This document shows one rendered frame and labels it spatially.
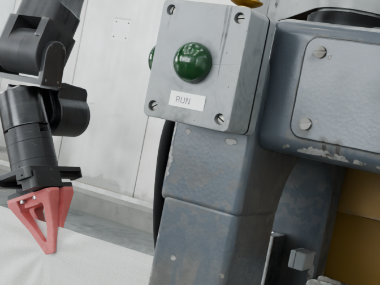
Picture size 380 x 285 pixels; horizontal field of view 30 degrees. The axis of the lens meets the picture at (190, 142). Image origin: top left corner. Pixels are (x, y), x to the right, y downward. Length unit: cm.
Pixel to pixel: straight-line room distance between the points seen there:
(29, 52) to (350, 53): 45
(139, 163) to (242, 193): 631
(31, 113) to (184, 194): 35
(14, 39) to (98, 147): 626
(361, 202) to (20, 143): 40
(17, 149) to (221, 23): 42
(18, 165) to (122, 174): 609
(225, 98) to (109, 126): 657
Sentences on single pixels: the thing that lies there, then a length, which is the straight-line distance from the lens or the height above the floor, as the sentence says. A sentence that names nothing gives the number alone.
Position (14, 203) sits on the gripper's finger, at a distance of 88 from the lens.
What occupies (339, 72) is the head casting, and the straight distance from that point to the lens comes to 53.
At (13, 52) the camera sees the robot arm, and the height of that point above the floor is 128.
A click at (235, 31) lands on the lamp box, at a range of 51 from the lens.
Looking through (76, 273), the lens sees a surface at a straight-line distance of 85.
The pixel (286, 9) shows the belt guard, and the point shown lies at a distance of 79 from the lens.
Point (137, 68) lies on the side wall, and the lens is 695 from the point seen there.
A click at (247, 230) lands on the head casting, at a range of 57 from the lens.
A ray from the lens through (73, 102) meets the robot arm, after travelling 94.
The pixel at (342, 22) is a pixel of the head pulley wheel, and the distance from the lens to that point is 65.
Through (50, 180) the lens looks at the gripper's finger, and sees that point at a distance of 85.
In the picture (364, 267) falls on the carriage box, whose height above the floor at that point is 111.
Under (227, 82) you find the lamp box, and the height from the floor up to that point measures 128.
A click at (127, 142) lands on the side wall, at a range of 693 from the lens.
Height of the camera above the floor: 125
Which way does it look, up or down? 3 degrees down
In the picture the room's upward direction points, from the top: 11 degrees clockwise
